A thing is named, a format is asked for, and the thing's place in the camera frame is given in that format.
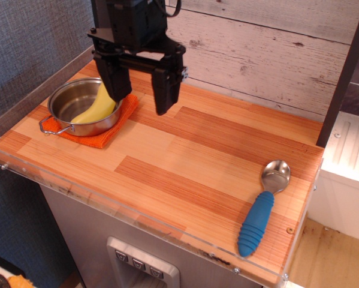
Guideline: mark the dark post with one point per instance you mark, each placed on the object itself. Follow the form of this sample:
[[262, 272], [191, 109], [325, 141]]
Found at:
[[100, 14], [340, 91]]

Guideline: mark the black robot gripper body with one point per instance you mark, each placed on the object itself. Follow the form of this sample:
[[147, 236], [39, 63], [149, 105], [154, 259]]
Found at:
[[135, 39]]

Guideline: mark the grey dispenser button panel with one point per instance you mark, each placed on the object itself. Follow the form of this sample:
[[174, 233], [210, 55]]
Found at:
[[133, 267]]

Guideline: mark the orange object bottom left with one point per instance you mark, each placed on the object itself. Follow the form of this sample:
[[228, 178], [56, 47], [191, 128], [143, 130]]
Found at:
[[16, 281]]

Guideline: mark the yellow plastic banana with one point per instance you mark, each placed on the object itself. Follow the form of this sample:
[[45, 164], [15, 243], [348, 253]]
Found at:
[[101, 108]]

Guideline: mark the orange cloth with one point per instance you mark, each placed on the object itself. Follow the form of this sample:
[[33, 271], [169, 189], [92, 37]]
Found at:
[[130, 103]]

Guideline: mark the dark left post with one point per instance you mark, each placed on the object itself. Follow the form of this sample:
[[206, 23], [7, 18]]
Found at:
[[100, 14]]

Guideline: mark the silver toy fridge cabinet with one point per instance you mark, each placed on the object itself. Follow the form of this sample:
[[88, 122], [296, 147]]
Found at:
[[86, 229]]

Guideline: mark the blue handled metal spoon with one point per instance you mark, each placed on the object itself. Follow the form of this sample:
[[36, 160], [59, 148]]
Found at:
[[275, 178]]

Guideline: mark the dark right post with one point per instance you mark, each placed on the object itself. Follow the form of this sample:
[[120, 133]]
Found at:
[[340, 91]]

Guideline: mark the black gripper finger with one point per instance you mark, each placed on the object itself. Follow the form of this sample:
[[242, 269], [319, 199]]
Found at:
[[114, 81], [166, 90]]

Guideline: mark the stainless steel pot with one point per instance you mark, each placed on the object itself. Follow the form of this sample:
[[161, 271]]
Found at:
[[70, 100]]

